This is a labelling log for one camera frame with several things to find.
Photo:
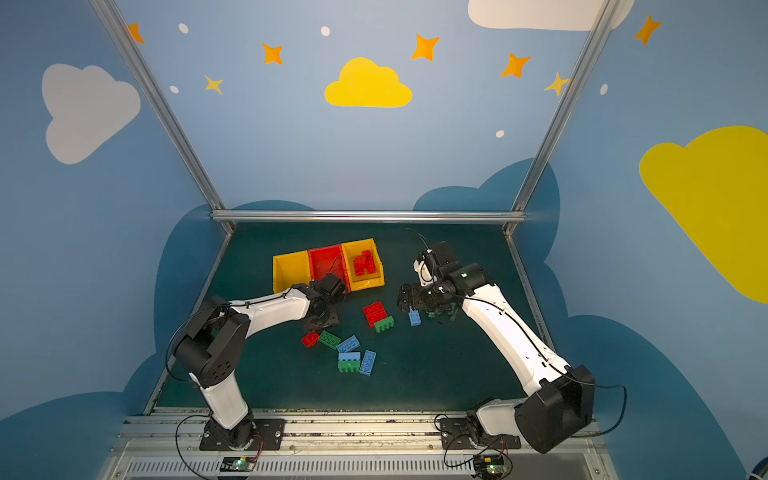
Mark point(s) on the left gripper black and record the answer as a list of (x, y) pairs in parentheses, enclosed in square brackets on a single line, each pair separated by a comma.
[(321, 312)]

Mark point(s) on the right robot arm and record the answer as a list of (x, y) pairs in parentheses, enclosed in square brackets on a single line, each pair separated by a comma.
[(560, 398)]

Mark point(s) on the right aluminium frame post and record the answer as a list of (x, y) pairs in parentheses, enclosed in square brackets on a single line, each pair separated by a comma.
[(580, 74)]

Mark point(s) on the controller board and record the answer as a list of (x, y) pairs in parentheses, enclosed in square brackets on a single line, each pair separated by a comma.
[(489, 467), (238, 465)]

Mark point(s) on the left aluminium frame post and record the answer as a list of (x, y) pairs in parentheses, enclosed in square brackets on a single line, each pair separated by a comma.
[(114, 23)]

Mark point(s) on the left controller board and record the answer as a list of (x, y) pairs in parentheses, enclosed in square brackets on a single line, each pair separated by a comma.
[(238, 465)]

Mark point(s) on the dark green lego brick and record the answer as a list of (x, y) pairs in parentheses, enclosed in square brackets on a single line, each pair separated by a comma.
[(330, 340)]

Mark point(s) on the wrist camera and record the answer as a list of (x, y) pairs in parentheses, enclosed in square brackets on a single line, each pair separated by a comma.
[(333, 286), (435, 263)]

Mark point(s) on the large red lego brick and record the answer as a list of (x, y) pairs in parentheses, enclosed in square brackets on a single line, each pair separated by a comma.
[(374, 313)]

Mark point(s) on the red lego brick top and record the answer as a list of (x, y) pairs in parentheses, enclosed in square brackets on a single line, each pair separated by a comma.
[(360, 266)]

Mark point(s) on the yellow bin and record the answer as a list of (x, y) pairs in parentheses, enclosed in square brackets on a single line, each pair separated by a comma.
[(355, 248), (289, 270)]

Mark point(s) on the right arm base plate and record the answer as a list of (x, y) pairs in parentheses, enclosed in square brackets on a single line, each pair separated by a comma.
[(462, 433)]

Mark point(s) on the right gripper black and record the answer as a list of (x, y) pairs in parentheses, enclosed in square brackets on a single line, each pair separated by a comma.
[(410, 297)]

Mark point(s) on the green lego brick center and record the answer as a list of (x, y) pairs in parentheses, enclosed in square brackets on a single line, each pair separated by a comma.
[(384, 324)]

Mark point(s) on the blue lego brick tilted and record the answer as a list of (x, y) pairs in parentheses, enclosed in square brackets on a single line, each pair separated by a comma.
[(349, 345)]

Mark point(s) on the horizontal aluminium frame bar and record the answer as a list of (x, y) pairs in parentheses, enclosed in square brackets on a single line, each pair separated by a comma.
[(421, 217)]

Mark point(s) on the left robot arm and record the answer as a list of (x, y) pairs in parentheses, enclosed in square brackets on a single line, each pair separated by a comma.
[(211, 343)]

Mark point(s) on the blue lego on green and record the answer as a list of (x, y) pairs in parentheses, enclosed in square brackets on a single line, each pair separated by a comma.
[(349, 357)]

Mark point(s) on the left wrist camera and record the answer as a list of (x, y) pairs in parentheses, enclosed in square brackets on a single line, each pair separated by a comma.
[(333, 286)]

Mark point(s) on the blue lego brick upright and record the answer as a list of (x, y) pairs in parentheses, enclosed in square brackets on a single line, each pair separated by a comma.
[(414, 318)]

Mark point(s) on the aluminium frame post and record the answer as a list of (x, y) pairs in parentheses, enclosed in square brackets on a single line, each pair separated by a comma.
[(114, 23), (580, 74)]

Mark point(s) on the right controller board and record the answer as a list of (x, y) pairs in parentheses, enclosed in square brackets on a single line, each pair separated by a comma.
[(489, 467)]

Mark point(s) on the green lego under blue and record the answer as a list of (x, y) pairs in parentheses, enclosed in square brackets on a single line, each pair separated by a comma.
[(348, 366)]

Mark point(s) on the red bin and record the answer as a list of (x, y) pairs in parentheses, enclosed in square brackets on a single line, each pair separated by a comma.
[(328, 260)]

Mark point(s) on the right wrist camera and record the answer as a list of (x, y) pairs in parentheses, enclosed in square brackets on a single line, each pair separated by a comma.
[(435, 263)]

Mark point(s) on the blue lego brick lower right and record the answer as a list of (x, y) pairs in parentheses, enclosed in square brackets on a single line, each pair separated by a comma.
[(367, 363)]

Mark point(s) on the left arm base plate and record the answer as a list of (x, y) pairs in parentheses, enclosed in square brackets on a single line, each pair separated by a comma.
[(248, 435)]

